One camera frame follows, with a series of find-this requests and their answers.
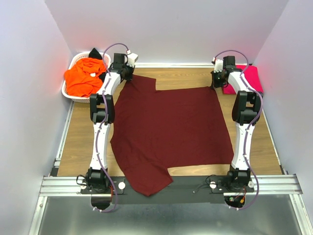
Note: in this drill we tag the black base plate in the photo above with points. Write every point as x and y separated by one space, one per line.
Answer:
184 189

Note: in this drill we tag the black t shirt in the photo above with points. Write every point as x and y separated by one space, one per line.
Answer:
94 54

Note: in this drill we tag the folded pink t shirt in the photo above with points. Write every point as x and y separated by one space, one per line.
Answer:
251 75

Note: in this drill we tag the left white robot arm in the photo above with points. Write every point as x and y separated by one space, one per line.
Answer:
102 115

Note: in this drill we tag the orange t shirt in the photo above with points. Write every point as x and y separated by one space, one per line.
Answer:
83 78

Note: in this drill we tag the maroon t shirt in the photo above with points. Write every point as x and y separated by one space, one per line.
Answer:
156 130

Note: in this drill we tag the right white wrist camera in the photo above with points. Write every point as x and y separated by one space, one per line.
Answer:
218 65

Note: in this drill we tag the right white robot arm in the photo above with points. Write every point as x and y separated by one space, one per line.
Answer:
246 112

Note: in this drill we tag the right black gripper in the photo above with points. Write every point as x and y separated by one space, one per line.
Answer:
213 84

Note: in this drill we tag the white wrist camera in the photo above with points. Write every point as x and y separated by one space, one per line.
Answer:
218 65
131 59

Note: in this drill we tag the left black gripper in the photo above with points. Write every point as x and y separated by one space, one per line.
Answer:
130 68

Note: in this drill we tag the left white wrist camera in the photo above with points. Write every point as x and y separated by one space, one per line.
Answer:
131 59

